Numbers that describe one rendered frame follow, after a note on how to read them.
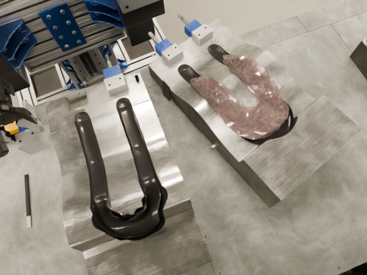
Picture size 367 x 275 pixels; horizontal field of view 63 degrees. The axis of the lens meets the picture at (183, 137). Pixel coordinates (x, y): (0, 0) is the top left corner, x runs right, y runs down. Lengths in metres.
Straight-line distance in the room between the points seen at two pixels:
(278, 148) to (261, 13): 1.59
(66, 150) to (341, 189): 0.68
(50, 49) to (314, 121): 0.87
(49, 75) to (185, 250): 1.35
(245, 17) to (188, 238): 1.71
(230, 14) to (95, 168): 1.65
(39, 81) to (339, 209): 1.53
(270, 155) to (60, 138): 0.50
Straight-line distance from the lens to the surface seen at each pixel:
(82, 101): 0.85
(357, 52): 1.01
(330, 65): 1.00
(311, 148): 0.73
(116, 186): 0.67
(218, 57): 0.88
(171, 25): 2.11
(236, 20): 2.14
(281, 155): 0.70
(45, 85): 1.78
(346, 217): 0.84
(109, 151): 0.74
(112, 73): 0.81
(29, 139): 0.74
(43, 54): 1.15
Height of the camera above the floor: 1.55
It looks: 68 degrees down
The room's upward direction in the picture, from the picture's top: 6 degrees counter-clockwise
